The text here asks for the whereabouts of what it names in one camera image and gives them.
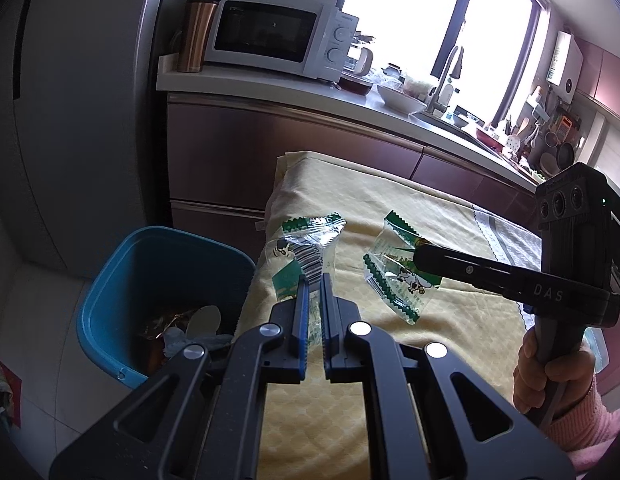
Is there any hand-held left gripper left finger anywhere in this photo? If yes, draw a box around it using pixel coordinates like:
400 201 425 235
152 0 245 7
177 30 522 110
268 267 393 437
50 274 311 480

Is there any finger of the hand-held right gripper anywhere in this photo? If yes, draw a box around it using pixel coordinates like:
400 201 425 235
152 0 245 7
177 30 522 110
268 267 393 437
414 242 543 306

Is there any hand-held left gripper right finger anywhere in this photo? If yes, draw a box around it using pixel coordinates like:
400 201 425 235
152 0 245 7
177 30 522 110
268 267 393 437
320 274 575 480

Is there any clear green-edged snack wrapper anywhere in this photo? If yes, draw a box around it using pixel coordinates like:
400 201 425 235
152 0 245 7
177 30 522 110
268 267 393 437
364 210 441 323
270 214 347 346

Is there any white tissue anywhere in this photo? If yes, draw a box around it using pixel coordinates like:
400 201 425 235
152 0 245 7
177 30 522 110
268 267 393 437
162 327 231 357

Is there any golden snack wrapper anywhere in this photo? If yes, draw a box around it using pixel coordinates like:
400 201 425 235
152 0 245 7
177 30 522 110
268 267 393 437
140 310 191 342

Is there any blue plastic waste bin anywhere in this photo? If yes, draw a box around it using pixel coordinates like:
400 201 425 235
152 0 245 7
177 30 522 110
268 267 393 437
76 226 255 390

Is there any person's right forearm pink sleeve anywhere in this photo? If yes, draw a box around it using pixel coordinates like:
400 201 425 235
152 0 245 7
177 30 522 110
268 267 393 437
552 375 620 480

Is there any person's right hand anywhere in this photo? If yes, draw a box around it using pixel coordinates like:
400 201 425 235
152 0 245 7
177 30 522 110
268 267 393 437
513 331 598 427

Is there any yellow patterned tablecloth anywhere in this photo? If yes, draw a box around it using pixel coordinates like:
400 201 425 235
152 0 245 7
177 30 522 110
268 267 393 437
237 151 545 480

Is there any white water heater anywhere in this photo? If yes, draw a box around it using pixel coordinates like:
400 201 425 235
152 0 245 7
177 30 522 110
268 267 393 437
547 31 584 96

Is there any brown kitchen counter cabinet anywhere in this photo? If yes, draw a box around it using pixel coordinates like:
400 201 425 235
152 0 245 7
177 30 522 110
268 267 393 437
157 55 540 246

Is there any white ceramic bowl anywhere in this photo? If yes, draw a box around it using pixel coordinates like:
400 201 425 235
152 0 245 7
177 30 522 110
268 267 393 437
377 84 428 115

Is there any metal kitchen faucet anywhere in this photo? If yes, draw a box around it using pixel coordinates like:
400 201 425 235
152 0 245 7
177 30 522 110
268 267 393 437
427 45 465 116

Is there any dark red bowl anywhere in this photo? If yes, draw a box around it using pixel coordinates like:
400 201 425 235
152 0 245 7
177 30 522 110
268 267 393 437
340 76 373 95

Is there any glass jug with lid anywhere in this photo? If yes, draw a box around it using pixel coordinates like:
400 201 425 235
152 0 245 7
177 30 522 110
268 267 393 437
347 35 375 78

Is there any kitchen window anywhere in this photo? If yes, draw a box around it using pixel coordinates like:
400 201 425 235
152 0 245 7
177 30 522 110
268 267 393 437
340 0 545 131

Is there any white microwave oven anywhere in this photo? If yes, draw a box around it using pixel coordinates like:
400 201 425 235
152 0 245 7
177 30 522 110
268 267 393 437
205 0 361 81

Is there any copper thermos tumbler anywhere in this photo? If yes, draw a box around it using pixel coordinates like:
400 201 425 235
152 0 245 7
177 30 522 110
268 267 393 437
177 0 221 73

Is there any grey refrigerator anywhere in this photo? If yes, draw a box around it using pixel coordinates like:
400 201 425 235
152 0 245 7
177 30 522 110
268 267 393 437
0 0 175 281

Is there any brown wall cabinet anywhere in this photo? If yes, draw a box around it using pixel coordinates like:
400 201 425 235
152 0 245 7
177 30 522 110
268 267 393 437
574 40 620 121

